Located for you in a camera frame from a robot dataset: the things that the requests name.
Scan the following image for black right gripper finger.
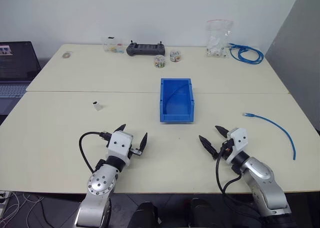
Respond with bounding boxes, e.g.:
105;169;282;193
198;135;218;160
214;125;230;139

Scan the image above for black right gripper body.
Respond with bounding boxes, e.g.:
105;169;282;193
219;138;235;160

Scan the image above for blue plastic storage bin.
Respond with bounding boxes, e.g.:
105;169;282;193
159;78;196;125

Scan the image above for dark rounded shape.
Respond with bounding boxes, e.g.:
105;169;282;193
129;201;160;228

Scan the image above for clear jar of colourful beads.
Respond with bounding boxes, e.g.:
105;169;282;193
169;50;182;63
153;55;166;69

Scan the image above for clear plastic parts box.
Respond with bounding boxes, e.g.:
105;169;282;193
102;36;126;54

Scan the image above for black handheld remote controller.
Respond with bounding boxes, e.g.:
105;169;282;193
125;40;167;57

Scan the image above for clear plastic zip bag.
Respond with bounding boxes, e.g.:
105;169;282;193
205;19;234;59

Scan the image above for grey open laptop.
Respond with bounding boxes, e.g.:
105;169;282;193
0;41;42;116

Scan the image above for white power strip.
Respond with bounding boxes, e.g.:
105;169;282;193
0;190;11;214

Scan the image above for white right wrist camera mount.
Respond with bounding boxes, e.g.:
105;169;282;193
223;127;249;164

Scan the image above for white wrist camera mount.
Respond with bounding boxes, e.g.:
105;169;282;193
223;127;249;164
106;130;134;167

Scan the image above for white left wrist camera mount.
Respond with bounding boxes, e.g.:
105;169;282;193
106;130;134;167

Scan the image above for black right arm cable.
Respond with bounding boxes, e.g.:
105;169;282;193
215;144;261;219

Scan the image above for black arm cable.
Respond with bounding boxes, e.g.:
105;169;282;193
78;130;112;174
215;144;261;219

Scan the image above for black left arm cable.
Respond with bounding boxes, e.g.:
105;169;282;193
78;130;112;174

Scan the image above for blue cable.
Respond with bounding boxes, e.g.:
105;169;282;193
242;112;298;161
228;43;265;65

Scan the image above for white floor cables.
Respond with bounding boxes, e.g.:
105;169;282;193
0;191;45;225

